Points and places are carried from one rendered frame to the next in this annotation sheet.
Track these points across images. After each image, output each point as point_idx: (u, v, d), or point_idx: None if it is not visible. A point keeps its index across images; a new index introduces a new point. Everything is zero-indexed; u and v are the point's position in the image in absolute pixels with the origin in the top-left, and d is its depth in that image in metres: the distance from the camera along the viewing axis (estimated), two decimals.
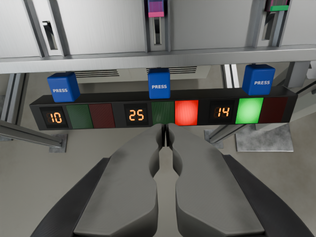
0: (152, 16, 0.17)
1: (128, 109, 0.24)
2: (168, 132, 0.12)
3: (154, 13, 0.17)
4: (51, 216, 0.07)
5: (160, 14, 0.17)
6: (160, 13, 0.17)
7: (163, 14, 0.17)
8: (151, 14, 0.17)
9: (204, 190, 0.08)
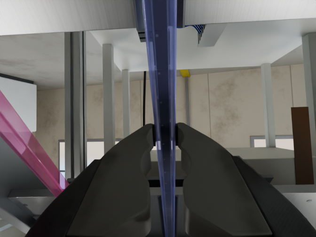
0: None
1: None
2: (177, 131, 0.12)
3: None
4: (43, 220, 0.07)
5: None
6: None
7: None
8: None
9: (211, 190, 0.08)
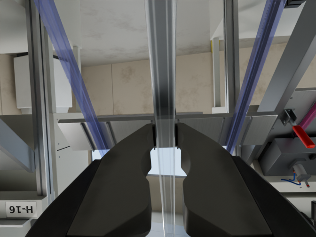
0: None
1: None
2: (177, 131, 0.12)
3: None
4: (43, 220, 0.07)
5: None
6: None
7: None
8: None
9: (211, 190, 0.08)
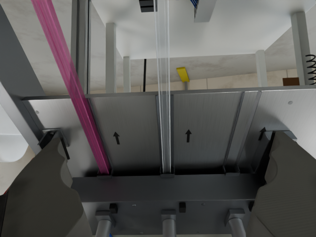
0: None
1: None
2: (273, 139, 0.11)
3: None
4: None
5: None
6: None
7: None
8: None
9: (291, 210, 0.07)
